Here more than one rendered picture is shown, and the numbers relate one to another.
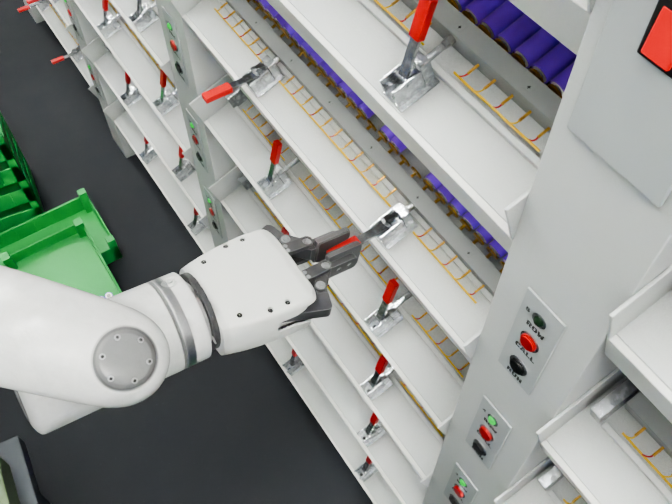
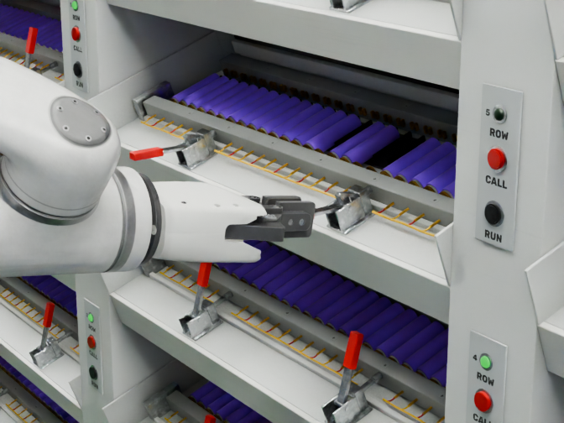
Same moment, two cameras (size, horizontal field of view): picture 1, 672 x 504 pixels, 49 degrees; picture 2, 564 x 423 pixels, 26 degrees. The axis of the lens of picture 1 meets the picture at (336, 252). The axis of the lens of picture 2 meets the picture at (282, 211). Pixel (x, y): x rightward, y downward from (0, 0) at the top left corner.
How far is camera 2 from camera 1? 0.67 m
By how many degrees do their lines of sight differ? 38
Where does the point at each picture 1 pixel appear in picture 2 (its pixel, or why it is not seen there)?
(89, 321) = (49, 84)
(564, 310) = (517, 73)
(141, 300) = not seen: hidden behind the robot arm
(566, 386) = (540, 182)
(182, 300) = (124, 171)
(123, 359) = (79, 117)
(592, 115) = not seen: outside the picture
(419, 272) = (383, 242)
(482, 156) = (427, 13)
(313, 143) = (255, 185)
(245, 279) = (189, 190)
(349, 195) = not seen: hidden behind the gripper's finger
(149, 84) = (24, 343)
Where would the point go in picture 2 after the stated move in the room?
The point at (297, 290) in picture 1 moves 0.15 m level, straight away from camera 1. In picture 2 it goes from (246, 202) to (229, 155)
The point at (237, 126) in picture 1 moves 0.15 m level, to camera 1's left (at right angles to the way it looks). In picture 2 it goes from (152, 289) to (28, 291)
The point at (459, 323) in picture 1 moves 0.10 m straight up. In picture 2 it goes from (432, 265) to (437, 149)
